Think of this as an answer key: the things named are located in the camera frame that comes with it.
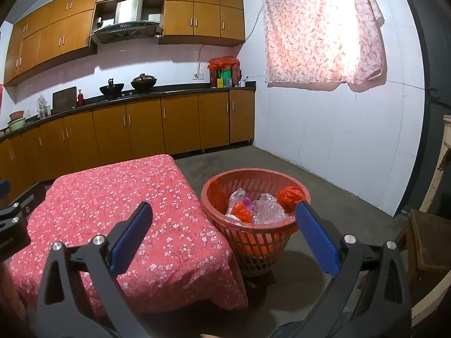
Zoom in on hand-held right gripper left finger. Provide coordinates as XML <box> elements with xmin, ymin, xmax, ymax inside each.
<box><xmin>35</xmin><ymin>201</ymin><xmax>154</xmax><ymax>338</ymax></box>

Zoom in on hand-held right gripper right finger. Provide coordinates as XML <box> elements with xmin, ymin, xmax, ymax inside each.
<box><xmin>295</xmin><ymin>200</ymin><xmax>413</xmax><ymax>338</ymax></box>

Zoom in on large knotted orange plastic bag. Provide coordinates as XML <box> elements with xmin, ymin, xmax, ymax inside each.
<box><xmin>277</xmin><ymin>185</ymin><xmax>305</xmax><ymax>215</ymax></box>

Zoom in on plastic bags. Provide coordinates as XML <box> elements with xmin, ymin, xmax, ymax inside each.
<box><xmin>252</xmin><ymin>192</ymin><xmax>286</xmax><ymax>224</ymax></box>

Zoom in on clear plastic bag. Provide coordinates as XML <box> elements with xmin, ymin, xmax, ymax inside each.
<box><xmin>227</xmin><ymin>188</ymin><xmax>246</xmax><ymax>214</ymax></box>

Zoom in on red plastic basket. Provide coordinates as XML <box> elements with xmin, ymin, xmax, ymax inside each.
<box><xmin>201</xmin><ymin>168</ymin><xmax>311</xmax><ymax>277</ymax></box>

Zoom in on red floral blanket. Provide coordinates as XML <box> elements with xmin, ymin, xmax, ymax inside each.
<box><xmin>9</xmin><ymin>154</ymin><xmax>249</xmax><ymax>317</ymax></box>

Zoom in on dark basket stand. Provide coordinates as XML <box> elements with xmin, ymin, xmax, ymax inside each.
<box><xmin>243</xmin><ymin>269</ymin><xmax>279</xmax><ymax>289</ymax></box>

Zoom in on person's blue jeans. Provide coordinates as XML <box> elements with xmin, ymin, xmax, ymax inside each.
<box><xmin>271</xmin><ymin>320</ymin><xmax>318</xmax><ymax>338</ymax></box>

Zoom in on dark cutting board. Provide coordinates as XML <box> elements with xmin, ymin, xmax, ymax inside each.
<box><xmin>52</xmin><ymin>86</ymin><xmax>77</xmax><ymax>113</ymax></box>

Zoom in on wooden base cabinets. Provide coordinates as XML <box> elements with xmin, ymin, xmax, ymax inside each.
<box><xmin>0</xmin><ymin>90</ymin><xmax>255</xmax><ymax>187</ymax></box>

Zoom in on black wok with lid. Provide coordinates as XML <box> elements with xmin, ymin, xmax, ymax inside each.
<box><xmin>131</xmin><ymin>74</ymin><xmax>157</xmax><ymax>90</ymax></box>

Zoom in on black kitchen countertop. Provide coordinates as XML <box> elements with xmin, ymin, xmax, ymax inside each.
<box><xmin>0</xmin><ymin>82</ymin><xmax>257</xmax><ymax>141</ymax></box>

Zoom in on red bag on boxes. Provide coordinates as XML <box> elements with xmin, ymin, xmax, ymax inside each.
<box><xmin>208</xmin><ymin>55</ymin><xmax>240</xmax><ymax>71</ymax></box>

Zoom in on pink floral curtain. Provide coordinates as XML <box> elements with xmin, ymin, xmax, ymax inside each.
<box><xmin>260</xmin><ymin>0</ymin><xmax>385</xmax><ymax>94</ymax></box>

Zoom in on steel range hood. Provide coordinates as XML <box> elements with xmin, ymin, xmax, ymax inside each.
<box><xmin>91</xmin><ymin>0</ymin><xmax>163</xmax><ymax>45</ymax></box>

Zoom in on pale wooden frame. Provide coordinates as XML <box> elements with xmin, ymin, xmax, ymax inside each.
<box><xmin>410</xmin><ymin>114</ymin><xmax>451</xmax><ymax>328</ymax></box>

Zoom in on black wok with handle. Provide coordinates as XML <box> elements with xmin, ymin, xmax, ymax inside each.
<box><xmin>99</xmin><ymin>77</ymin><xmax>125</xmax><ymax>99</ymax></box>

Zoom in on wooden wall cabinets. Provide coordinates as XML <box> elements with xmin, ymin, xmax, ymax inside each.
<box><xmin>3</xmin><ymin>0</ymin><xmax>245</xmax><ymax>87</ymax></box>

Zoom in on white power cable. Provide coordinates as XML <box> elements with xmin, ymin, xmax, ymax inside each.
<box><xmin>198</xmin><ymin>7</ymin><xmax>263</xmax><ymax>76</ymax></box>

